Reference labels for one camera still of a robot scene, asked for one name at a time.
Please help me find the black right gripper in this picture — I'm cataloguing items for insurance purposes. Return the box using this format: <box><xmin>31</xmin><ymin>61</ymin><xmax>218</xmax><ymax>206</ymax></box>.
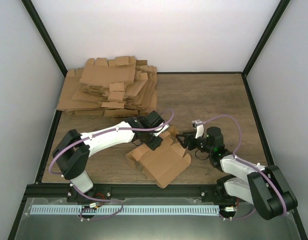
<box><xmin>176</xmin><ymin>131</ymin><xmax>213</xmax><ymax>155</ymax></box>

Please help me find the brown cardboard box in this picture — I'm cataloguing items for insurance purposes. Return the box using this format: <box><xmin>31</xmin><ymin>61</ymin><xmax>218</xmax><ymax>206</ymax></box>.
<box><xmin>125</xmin><ymin>125</ymin><xmax>192</xmax><ymax>189</ymax></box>

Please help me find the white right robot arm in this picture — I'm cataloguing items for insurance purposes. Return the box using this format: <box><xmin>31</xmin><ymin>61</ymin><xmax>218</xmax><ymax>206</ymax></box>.
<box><xmin>176</xmin><ymin>126</ymin><xmax>298</xmax><ymax>220</ymax></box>

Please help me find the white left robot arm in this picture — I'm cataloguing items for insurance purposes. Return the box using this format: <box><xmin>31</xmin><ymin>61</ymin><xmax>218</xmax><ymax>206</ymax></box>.
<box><xmin>52</xmin><ymin>110</ymin><xmax>169</xmax><ymax>202</ymax></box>

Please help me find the stack of flat cardboard boxes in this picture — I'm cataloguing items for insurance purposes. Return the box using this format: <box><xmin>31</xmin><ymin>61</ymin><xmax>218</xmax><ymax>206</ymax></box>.
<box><xmin>57</xmin><ymin>56</ymin><xmax>158</xmax><ymax>118</ymax></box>

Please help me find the grey metal front plate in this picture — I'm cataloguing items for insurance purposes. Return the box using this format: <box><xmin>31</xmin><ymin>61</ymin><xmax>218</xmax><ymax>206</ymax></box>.
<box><xmin>9</xmin><ymin>198</ymin><xmax>301</xmax><ymax>240</ymax></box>

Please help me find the light blue slotted strip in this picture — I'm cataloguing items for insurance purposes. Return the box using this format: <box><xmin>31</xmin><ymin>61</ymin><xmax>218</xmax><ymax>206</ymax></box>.
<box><xmin>29</xmin><ymin>204</ymin><xmax>220</xmax><ymax>216</ymax></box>

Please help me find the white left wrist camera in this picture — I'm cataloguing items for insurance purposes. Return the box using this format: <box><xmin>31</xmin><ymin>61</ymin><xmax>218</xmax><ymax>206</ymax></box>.
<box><xmin>153</xmin><ymin>123</ymin><xmax>170</xmax><ymax>137</ymax></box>

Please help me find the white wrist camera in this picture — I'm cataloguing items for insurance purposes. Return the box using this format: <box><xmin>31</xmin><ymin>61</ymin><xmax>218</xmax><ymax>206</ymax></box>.
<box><xmin>191</xmin><ymin>119</ymin><xmax>204</xmax><ymax>139</ymax></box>
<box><xmin>153</xmin><ymin>123</ymin><xmax>170</xmax><ymax>137</ymax></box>

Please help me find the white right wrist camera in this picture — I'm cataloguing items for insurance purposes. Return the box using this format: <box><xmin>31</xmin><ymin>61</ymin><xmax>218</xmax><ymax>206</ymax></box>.
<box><xmin>191</xmin><ymin>119</ymin><xmax>204</xmax><ymax>139</ymax></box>

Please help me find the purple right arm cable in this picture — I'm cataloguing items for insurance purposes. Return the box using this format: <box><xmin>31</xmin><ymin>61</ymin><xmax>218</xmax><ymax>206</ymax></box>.
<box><xmin>203</xmin><ymin>114</ymin><xmax>289</xmax><ymax>221</ymax></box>

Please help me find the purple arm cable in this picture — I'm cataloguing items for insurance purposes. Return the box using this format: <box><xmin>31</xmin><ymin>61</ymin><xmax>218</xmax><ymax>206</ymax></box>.
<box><xmin>203</xmin><ymin>114</ymin><xmax>289</xmax><ymax>221</ymax></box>
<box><xmin>48</xmin><ymin>108</ymin><xmax>175</xmax><ymax>222</ymax></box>

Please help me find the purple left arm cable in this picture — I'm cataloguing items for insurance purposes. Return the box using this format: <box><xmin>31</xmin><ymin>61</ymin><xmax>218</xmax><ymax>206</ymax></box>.
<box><xmin>48</xmin><ymin>108</ymin><xmax>175</xmax><ymax>222</ymax></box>

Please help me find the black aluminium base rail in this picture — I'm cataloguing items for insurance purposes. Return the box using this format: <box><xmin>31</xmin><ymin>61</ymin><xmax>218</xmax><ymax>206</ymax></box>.
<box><xmin>23</xmin><ymin>183</ymin><xmax>236</xmax><ymax>205</ymax></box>

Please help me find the black left frame post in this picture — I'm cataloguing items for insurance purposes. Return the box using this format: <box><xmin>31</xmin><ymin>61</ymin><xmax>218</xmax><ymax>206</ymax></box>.
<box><xmin>21</xmin><ymin>0</ymin><xmax>68</xmax><ymax>77</ymax></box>

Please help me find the black frame post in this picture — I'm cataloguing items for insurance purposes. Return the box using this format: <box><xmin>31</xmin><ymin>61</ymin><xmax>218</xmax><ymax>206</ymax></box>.
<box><xmin>242</xmin><ymin>0</ymin><xmax>291</xmax><ymax>78</ymax></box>
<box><xmin>21</xmin><ymin>0</ymin><xmax>68</xmax><ymax>77</ymax></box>

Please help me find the black right frame post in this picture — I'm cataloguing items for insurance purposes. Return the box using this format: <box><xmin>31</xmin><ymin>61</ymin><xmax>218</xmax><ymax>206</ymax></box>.
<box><xmin>242</xmin><ymin>0</ymin><xmax>291</xmax><ymax>78</ymax></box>

